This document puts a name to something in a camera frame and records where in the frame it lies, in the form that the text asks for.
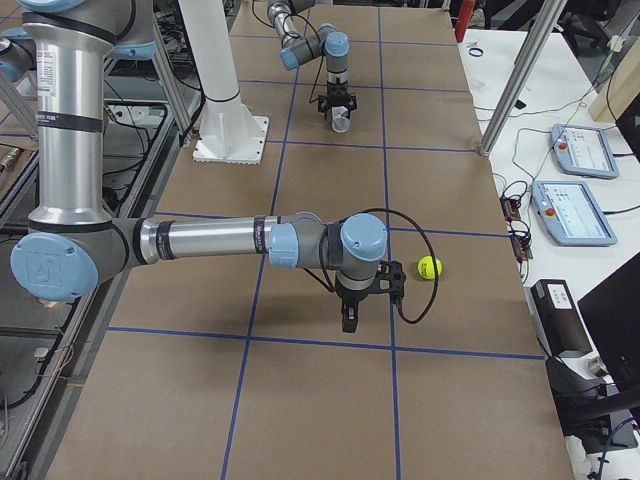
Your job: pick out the yellow tennis ball near tablets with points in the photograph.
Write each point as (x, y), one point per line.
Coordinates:
(429, 268)

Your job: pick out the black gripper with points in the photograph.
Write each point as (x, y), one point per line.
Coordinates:
(336, 91)
(350, 296)

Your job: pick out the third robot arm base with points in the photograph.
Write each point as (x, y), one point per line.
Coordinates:
(18, 54)

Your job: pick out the teach pendant tablet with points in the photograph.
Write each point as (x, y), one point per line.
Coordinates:
(570, 215)
(583, 151)

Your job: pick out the black computer monitor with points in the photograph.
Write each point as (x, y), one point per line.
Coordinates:
(610, 312)

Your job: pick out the aluminium side frame rack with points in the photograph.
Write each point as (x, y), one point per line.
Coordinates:
(81, 241)

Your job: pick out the black box with label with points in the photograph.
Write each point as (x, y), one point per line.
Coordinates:
(563, 329)

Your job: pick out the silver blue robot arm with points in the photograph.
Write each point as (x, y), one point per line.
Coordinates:
(353, 247)
(302, 43)

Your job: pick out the near teach pendant tablet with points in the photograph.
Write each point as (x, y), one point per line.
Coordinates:
(570, 215)

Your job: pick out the red fire extinguisher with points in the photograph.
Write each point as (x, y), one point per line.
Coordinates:
(465, 14)

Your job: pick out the clear tennis ball can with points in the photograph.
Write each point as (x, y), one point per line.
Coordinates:
(340, 119)

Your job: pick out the aluminium frame post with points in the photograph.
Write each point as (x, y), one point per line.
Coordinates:
(525, 61)

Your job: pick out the far teach pendant tablet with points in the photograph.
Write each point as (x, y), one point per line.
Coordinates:
(583, 151)

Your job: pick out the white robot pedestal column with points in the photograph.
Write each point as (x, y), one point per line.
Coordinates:
(228, 132)

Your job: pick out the small orange circuit board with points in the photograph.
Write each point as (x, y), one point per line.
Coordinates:
(510, 206)

